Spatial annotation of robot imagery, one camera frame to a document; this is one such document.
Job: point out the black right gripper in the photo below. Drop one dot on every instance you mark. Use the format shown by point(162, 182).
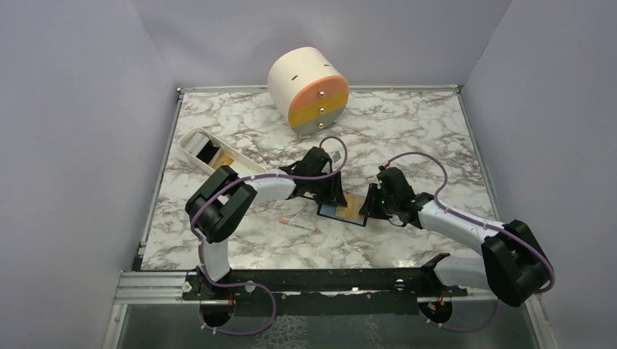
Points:
point(369, 208)

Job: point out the orange capped syringe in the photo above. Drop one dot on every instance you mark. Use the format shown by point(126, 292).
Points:
point(299, 226)

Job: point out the white oblong tray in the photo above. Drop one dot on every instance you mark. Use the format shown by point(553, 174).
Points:
point(242, 165)

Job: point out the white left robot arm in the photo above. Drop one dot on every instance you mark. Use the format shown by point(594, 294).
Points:
point(216, 209)

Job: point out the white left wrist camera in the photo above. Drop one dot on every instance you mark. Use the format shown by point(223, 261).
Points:
point(336, 157)

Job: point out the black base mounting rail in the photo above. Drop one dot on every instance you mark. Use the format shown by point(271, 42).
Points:
point(319, 292)

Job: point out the stack of cards in tray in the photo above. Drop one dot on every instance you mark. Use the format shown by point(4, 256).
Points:
point(204, 152)

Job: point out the black card holder wallet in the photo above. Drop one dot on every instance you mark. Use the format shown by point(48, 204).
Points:
point(328, 211)

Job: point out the cream round drawer cabinet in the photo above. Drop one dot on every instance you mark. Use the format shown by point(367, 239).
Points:
point(308, 91)

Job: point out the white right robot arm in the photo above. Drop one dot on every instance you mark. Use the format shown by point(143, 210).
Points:
point(508, 260)

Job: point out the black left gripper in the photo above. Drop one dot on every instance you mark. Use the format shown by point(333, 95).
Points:
point(335, 193)

